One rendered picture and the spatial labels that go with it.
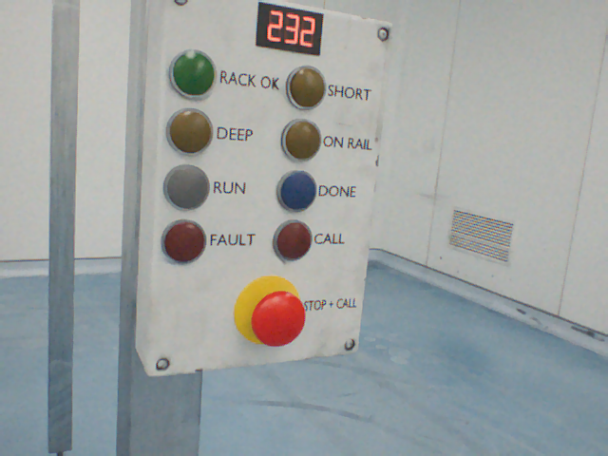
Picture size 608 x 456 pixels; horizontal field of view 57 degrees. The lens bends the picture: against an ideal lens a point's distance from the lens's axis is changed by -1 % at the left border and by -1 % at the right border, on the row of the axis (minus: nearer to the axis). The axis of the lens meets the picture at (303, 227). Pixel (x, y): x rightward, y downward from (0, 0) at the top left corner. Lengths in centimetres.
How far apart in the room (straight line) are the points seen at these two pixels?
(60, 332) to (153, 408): 116
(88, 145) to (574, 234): 299
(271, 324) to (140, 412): 15
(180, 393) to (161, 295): 13
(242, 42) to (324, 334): 22
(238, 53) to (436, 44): 420
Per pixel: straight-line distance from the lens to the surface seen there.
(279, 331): 40
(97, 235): 396
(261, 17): 40
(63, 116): 153
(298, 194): 40
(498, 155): 399
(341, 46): 42
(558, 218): 368
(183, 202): 37
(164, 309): 40
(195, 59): 37
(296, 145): 40
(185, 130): 37
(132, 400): 49
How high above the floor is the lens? 107
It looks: 10 degrees down
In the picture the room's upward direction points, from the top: 5 degrees clockwise
